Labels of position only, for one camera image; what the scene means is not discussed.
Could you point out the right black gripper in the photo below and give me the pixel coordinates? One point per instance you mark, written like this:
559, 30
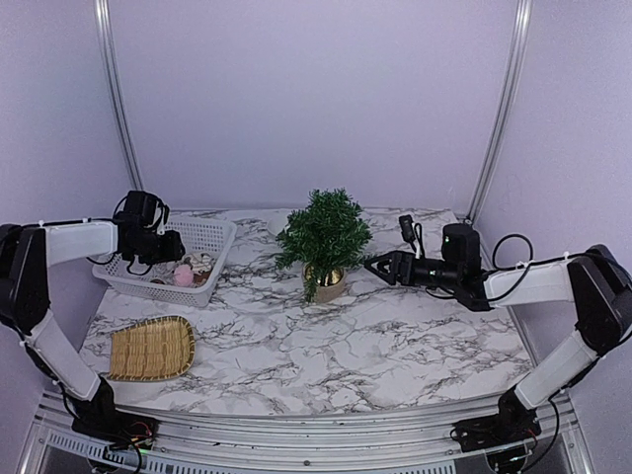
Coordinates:
407, 277

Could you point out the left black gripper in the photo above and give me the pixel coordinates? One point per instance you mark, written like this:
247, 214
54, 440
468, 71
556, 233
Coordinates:
172, 251

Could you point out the small green christmas tree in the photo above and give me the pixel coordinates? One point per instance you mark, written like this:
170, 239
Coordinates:
327, 235

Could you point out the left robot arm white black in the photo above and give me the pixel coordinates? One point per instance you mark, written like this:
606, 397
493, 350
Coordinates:
136, 232

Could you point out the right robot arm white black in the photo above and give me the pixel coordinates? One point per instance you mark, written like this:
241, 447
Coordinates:
590, 291

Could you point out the pink pompom ornament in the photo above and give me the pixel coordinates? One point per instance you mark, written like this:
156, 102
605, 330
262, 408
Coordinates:
183, 276

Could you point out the woven bamboo tray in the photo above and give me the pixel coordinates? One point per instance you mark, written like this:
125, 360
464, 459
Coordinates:
152, 350

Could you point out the white ceramic bowl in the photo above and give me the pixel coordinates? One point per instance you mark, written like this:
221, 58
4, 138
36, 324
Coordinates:
276, 226

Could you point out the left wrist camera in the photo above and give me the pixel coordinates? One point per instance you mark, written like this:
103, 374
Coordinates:
163, 212

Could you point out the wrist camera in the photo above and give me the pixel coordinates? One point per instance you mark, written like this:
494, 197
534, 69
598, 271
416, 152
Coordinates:
163, 212
412, 233

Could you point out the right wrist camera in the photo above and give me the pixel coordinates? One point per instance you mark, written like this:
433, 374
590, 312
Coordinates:
412, 233

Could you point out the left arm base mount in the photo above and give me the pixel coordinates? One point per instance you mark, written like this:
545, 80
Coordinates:
123, 430

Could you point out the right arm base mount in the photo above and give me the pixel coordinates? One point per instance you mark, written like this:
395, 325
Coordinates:
496, 434

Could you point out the front aluminium rail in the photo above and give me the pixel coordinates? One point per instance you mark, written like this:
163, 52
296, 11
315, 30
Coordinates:
414, 440

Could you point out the right aluminium frame post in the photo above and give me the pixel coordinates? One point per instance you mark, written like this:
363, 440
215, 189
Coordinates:
518, 44

